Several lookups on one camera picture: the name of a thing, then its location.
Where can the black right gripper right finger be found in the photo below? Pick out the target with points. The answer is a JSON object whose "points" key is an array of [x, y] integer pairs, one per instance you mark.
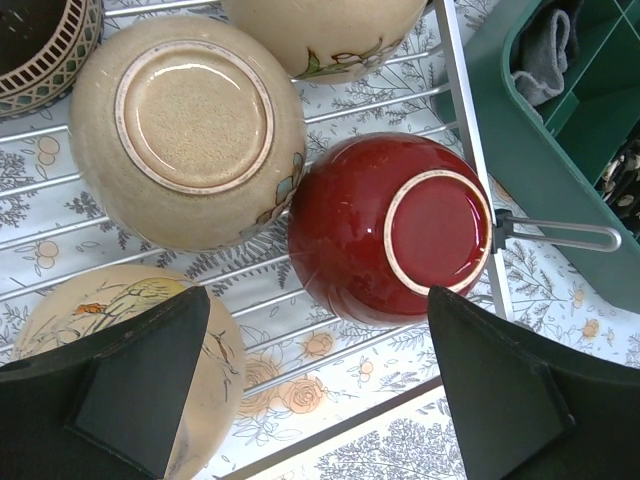
{"points": [[526, 407]]}

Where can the black white floral rolled tie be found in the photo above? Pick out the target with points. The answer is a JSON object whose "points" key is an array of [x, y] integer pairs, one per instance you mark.
{"points": [[618, 185]]}

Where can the beige floral bowl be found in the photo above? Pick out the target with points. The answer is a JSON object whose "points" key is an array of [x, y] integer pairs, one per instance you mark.
{"points": [[188, 133]]}

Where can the green divided plastic box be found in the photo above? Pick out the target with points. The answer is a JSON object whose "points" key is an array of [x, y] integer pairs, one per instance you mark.
{"points": [[550, 157]]}

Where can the beige bowl bird motif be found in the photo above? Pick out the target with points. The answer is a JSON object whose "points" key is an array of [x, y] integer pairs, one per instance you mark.
{"points": [[96, 300]]}

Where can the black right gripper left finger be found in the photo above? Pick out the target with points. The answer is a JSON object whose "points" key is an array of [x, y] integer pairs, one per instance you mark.
{"points": [[107, 406]]}

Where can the red ceramic bowl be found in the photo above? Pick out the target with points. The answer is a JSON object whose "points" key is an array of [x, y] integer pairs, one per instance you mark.
{"points": [[382, 218]]}

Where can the silver metal dish rack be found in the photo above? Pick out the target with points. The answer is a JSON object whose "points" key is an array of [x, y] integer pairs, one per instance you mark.
{"points": [[325, 397]]}

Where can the beige bowl white flower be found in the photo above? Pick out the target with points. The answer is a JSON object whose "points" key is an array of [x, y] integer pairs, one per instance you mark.
{"points": [[327, 41]]}

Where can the grey folded socks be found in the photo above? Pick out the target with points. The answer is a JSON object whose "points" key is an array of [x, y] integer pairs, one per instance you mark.
{"points": [[545, 48]]}

